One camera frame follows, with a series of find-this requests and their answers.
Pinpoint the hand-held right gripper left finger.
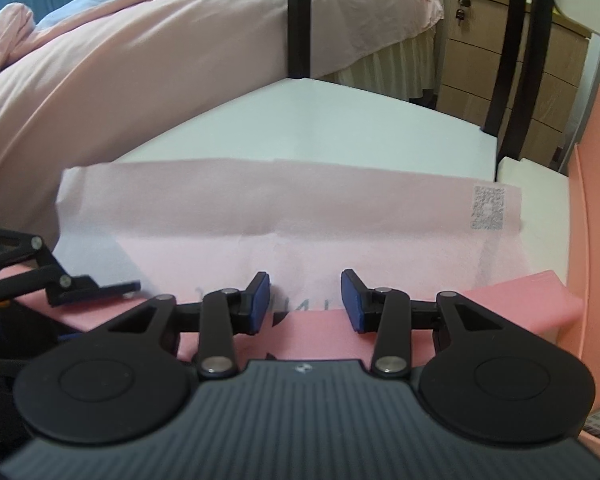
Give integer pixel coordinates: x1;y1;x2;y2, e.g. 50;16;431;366
107;271;272;379

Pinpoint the white chair with black frame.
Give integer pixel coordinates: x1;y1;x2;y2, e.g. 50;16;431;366
111;0;529;183
495;0;600;282

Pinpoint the bed with pink sheet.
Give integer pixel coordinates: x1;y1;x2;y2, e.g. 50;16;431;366
0;0;446;221

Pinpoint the wooden drawer cabinet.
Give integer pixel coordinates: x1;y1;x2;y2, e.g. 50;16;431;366
435;0;592;171

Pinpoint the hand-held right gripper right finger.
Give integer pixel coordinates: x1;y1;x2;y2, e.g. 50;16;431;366
340;268;508;380

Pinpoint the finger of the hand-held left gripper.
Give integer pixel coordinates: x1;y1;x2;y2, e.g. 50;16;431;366
0;227;142;308

